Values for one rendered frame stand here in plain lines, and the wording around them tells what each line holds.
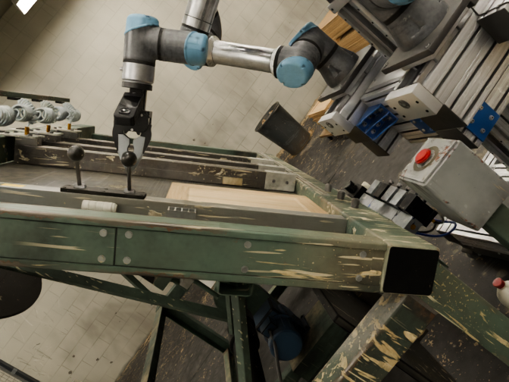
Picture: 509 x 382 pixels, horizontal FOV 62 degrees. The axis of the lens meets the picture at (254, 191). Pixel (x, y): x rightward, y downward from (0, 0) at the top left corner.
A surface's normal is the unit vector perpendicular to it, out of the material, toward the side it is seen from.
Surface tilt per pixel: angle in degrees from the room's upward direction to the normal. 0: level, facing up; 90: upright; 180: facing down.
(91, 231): 90
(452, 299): 90
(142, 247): 90
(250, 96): 90
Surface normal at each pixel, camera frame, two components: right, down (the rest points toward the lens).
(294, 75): -0.29, 0.76
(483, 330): 0.12, 0.18
